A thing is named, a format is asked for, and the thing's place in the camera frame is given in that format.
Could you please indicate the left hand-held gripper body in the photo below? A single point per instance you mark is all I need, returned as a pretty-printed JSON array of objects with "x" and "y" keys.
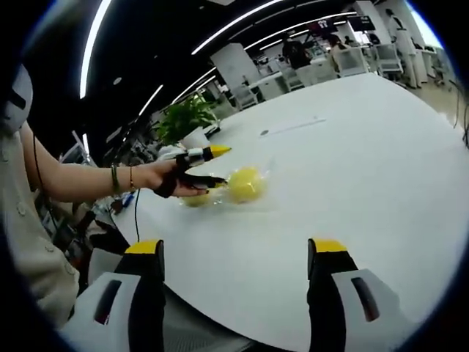
[{"x": 171, "y": 152}]

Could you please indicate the black monitor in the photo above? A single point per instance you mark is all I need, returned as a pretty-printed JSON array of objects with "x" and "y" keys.
[{"x": 361, "y": 22}]

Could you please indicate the white chest-worn device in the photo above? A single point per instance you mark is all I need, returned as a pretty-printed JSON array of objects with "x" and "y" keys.
[{"x": 18, "y": 99}]

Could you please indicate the yellow round sponge in wrap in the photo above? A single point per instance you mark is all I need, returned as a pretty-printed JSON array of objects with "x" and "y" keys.
[{"x": 267, "y": 169}]

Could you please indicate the person's beige shirt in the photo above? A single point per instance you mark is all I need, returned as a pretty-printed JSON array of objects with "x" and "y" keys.
[{"x": 33, "y": 256}]

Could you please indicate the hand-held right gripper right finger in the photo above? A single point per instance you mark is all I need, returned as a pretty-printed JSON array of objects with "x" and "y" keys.
[{"x": 329, "y": 311}]

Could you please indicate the white ceiling light strip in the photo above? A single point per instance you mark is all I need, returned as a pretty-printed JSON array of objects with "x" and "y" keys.
[
  {"x": 93, "y": 47},
  {"x": 234, "y": 25}
]

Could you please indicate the yellow round fruit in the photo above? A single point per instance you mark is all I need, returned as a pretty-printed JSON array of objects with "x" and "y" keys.
[{"x": 247, "y": 185}]

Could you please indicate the person's left hand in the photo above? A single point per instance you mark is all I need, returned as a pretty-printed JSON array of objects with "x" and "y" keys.
[{"x": 150, "y": 177}]

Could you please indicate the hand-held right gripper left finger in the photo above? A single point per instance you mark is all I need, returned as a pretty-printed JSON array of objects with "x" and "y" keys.
[{"x": 124, "y": 311}]

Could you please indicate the green potted plant white pot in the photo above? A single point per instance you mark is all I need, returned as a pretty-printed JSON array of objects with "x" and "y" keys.
[{"x": 183, "y": 117}]

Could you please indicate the small yellow fruit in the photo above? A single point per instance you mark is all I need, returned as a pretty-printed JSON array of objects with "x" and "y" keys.
[{"x": 196, "y": 201}]

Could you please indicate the white office chair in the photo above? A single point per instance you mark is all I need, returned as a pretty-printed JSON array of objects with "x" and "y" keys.
[
  {"x": 351, "y": 60},
  {"x": 389, "y": 58}
]

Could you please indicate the white pillar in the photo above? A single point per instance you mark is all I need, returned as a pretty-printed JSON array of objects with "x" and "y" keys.
[{"x": 232, "y": 69}]

